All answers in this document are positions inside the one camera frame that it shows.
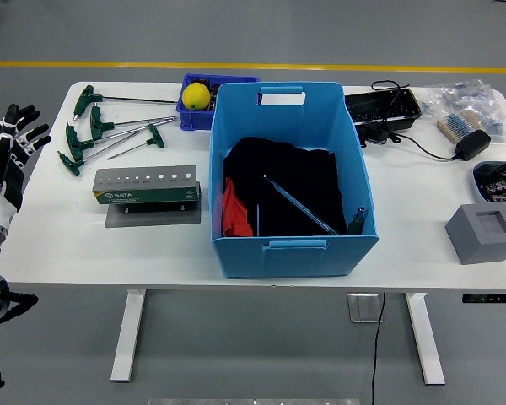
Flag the green grey hex key holder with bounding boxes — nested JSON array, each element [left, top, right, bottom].
[[92, 165, 202, 207]]

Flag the large blue folding box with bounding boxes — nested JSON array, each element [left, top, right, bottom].
[[208, 81, 380, 279]]

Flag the large green T-handle hex key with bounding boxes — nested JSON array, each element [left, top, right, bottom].
[[262, 175, 369, 236]]

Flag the white table leg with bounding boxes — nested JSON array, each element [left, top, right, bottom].
[[404, 291, 447, 386], [110, 289, 148, 384]]

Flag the small blue parts bin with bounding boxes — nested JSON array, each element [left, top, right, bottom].
[[175, 73, 261, 132]]

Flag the yellow ball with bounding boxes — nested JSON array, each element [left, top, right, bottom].
[[180, 83, 211, 111]]

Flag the red cloth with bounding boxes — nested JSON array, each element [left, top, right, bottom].
[[221, 176, 254, 237]]

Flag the black cloth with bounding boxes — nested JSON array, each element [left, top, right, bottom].
[[221, 137, 347, 236]]

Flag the metal floor socket plate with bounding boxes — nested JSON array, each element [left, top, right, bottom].
[[347, 292, 385, 324]]

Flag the black plastic tray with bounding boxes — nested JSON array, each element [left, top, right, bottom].
[[343, 87, 423, 132]]

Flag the taped resistor strip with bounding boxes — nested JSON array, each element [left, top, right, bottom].
[[437, 108, 484, 143]]

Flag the black power adapter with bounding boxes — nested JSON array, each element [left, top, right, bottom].
[[454, 129, 493, 161]]

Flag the blue white bowl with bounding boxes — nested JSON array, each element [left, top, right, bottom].
[[471, 159, 506, 212]]

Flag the grey block with square recess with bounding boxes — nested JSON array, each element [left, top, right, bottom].
[[444, 202, 506, 266]]

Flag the clear plastic component bags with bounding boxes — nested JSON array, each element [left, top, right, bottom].
[[419, 78, 506, 147]]

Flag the black table control panel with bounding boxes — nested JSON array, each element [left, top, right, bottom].
[[461, 292, 506, 304]]

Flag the mixed electronic parts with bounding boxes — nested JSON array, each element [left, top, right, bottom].
[[478, 162, 506, 210]]

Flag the thick-shaft green T-handle hex key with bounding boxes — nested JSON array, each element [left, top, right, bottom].
[[65, 116, 178, 162]]

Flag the grey metal base plate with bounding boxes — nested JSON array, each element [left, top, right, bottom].
[[105, 204, 202, 229]]

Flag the tiny green T-handle hex key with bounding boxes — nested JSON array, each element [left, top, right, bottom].
[[107, 123, 166, 160]]

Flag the black adapter cable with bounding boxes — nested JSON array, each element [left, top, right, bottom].
[[356, 79, 459, 162]]

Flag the black floor cable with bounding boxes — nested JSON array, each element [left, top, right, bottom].
[[369, 292, 387, 405]]

